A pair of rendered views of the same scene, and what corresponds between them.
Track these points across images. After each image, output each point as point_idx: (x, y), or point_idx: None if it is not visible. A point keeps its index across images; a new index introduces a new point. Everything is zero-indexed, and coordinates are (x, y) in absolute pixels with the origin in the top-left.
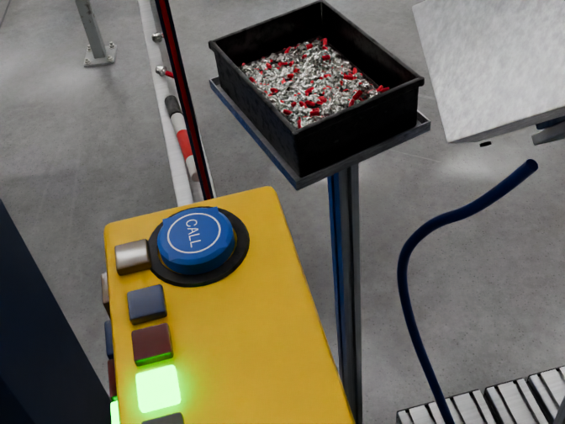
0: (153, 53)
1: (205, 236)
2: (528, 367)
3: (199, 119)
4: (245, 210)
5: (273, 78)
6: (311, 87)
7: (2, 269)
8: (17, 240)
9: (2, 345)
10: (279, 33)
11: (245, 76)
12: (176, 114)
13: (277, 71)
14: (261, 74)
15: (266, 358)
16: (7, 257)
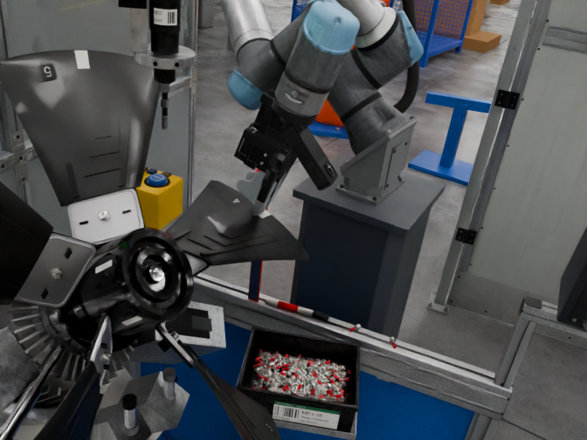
0: (382, 336)
1: (154, 177)
2: None
3: None
4: (155, 189)
5: (320, 369)
6: (295, 374)
7: (339, 311)
8: (361, 326)
9: (307, 308)
10: (354, 387)
11: (313, 338)
12: (311, 310)
13: (325, 374)
14: (330, 369)
15: None
16: (347, 315)
